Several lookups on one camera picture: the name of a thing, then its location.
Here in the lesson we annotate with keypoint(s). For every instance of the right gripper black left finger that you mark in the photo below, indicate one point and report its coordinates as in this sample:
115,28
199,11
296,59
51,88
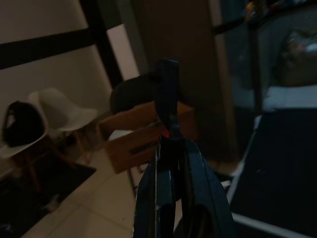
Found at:
154,193

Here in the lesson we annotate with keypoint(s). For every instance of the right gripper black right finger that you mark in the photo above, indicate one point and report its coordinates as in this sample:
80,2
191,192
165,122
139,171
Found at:
205,198

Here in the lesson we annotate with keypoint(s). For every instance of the brown cardboard box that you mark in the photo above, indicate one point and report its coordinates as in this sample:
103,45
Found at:
131,138

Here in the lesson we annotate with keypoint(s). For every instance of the dark mat with white edge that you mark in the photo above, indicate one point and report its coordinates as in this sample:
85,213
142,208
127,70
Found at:
280,168

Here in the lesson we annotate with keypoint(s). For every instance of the black cloth bundle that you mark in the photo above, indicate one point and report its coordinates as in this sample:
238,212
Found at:
133,94

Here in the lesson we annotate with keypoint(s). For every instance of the white shell chair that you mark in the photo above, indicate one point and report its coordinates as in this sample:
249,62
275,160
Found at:
67,111
27,151

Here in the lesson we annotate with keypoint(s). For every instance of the dark floor mat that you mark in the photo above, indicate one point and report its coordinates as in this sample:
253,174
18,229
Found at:
29,193

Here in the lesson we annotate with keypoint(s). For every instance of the black bag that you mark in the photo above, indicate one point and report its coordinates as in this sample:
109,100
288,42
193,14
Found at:
23,124

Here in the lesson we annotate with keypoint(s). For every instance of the black frame glass cabinet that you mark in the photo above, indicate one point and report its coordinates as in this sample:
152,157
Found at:
272,49

